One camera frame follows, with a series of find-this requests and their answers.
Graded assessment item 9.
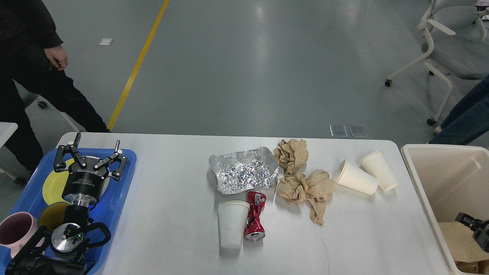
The brown paper bag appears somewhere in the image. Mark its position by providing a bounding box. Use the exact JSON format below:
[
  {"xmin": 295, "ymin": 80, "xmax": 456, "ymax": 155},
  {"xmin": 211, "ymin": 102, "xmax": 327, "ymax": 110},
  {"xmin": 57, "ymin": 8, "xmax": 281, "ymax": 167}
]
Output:
[
  {"xmin": 438, "ymin": 222, "xmax": 489, "ymax": 262},
  {"xmin": 455, "ymin": 260, "xmax": 489, "ymax": 275}
]

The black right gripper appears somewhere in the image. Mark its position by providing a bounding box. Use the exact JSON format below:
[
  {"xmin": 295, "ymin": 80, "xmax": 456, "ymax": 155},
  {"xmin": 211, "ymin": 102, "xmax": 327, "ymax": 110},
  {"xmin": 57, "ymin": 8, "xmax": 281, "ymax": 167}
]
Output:
[{"xmin": 455, "ymin": 212, "xmax": 489, "ymax": 253}]

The crushed red soda can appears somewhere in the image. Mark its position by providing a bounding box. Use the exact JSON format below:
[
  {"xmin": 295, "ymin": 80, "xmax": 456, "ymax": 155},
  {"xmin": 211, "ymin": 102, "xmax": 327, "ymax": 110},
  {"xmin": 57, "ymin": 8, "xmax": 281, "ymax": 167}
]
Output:
[{"xmin": 243, "ymin": 191, "xmax": 267, "ymax": 242}]

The aluminium foil sheet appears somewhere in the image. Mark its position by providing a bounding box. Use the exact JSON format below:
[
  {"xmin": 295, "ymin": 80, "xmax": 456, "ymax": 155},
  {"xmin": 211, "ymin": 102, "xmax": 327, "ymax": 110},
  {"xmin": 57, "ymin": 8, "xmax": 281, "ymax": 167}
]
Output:
[{"xmin": 209, "ymin": 147, "xmax": 280, "ymax": 195}]

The grey office chair right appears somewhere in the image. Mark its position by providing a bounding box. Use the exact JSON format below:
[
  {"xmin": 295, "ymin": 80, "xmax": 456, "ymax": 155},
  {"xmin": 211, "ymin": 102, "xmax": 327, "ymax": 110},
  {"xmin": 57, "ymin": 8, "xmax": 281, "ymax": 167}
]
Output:
[{"xmin": 384, "ymin": 0, "xmax": 488, "ymax": 126}]

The blue plastic tray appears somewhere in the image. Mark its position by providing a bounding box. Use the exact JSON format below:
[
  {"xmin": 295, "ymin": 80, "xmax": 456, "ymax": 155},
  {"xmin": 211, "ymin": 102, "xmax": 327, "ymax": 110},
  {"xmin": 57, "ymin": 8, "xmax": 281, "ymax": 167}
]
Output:
[{"xmin": 0, "ymin": 149, "xmax": 137, "ymax": 275}]

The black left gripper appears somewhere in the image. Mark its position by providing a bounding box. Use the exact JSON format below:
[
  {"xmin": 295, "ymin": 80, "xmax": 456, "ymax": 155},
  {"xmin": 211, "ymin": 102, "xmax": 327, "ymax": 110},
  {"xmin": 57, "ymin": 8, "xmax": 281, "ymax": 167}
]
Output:
[{"xmin": 53, "ymin": 133, "xmax": 127, "ymax": 205}]

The crumpled brown paper left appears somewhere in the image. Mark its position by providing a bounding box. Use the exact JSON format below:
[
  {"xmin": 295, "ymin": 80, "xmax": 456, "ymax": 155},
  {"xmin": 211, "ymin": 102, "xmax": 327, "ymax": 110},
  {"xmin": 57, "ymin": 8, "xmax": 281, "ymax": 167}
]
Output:
[{"xmin": 276, "ymin": 173, "xmax": 308, "ymax": 205}]

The beige plastic bin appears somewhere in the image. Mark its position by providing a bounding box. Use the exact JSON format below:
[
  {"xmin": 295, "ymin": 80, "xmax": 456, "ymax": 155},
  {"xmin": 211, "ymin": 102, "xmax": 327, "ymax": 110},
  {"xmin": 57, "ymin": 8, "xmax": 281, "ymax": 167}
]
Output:
[{"xmin": 402, "ymin": 144, "xmax": 489, "ymax": 275}]

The crumpled brown paper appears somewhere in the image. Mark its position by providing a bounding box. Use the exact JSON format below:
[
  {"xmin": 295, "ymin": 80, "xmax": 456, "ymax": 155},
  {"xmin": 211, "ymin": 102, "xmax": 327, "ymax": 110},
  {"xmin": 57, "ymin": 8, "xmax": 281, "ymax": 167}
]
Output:
[
  {"xmin": 276, "ymin": 173, "xmax": 308, "ymax": 205},
  {"xmin": 306, "ymin": 169, "xmax": 336, "ymax": 226},
  {"xmin": 274, "ymin": 139, "xmax": 309, "ymax": 175}
]

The floor socket plate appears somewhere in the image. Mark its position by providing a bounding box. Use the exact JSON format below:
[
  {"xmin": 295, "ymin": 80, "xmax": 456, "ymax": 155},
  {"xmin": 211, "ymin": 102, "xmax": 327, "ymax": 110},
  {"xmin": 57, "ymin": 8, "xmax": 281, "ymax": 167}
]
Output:
[
  {"xmin": 329, "ymin": 124, "xmax": 349, "ymax": 138},
  {"xmin": 348, "ymin": 124, "xmax": 369, "ymax": 138}
]

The person in dark clothes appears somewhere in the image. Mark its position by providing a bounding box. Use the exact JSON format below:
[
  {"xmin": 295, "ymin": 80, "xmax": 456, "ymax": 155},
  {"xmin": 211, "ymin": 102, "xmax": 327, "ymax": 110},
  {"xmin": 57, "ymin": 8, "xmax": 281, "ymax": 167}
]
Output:
[{"xmin": 0, "ymin": 0, "xmax": 109, "ymax": 172}]

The dark green mug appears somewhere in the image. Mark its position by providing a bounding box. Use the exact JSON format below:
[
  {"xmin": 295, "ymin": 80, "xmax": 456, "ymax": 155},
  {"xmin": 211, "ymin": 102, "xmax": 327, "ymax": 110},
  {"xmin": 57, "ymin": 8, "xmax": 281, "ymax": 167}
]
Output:
[{"xmin": 38, "ymin": 202, "xmax": 69, "ymax": 231}]

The white side table corner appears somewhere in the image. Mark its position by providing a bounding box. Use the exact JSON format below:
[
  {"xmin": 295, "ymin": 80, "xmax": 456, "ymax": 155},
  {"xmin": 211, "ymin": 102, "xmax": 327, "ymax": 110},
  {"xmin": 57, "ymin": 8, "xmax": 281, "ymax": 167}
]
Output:
[{"xmin": 0, "ymin": 122, "xmax": 18, "ymax": 148}]

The left floor socket plate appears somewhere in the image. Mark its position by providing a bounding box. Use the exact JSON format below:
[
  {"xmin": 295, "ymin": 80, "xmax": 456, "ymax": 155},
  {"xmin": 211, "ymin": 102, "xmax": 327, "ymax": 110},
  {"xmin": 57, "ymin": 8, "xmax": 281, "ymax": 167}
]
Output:
[{"xmin": 329, "ymin": 124, "xmax": 349, "ymax": 138}]

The crumpled brown paper top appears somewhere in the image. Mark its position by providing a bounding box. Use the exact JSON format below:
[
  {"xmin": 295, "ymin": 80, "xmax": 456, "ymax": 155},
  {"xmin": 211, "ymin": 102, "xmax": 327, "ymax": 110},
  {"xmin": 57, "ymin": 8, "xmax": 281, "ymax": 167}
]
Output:
[{"xmin": 274, "ymin": 139, "xmax": 309, "ymax": 175}]

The white paper cup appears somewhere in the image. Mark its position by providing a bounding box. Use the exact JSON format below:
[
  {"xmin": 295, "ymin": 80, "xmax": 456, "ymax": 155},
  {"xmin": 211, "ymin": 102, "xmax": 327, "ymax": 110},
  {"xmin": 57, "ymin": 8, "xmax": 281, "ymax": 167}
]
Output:
[
  {"xmin": 218, "ymin": 201, "xmax": 250, "ymax": 249},
  {"xmin": 335, "ymin": 160, "xmax": 379, "ymax": 195}
]

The white cup behind gripper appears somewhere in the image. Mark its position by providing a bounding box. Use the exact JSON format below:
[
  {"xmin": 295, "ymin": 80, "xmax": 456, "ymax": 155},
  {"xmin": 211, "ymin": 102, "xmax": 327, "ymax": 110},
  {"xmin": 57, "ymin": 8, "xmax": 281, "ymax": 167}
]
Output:
[{"xmin": 360, "ymin": 151, "xmax": 400, "ymax": 192}]

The right floor socket plate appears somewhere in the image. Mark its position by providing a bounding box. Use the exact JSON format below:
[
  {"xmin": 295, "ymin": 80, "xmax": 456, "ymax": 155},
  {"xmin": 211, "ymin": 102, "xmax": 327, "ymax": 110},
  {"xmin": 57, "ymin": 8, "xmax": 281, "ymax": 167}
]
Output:
[{"xmin": 348, "ymin": 124, "xmax": 369, "ymax": 138}]

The pink ribbed mug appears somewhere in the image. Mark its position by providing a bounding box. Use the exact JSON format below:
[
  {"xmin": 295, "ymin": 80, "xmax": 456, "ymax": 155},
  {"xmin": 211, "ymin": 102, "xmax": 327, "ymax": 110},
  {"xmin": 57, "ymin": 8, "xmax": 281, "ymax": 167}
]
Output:
[{"xmin": 0, "ymin": 211, "xmax": 39, "ymax": 258}]

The crumpled brown paper right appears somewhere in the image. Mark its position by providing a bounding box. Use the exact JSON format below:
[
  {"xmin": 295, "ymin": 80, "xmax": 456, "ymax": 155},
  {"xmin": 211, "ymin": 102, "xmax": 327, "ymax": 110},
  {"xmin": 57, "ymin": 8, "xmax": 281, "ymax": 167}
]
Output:
[{"xmin": 306, "ymin": 169, "xmax": 336, "ymax": 226}]

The white paper cup lying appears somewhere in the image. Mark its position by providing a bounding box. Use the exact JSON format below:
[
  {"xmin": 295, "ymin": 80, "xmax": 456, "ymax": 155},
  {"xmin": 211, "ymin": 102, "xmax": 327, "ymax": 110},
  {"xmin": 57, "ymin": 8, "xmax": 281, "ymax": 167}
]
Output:
[{"xmin": 335, "ymin": 160, "xmax": 379, "ymax": 195}]

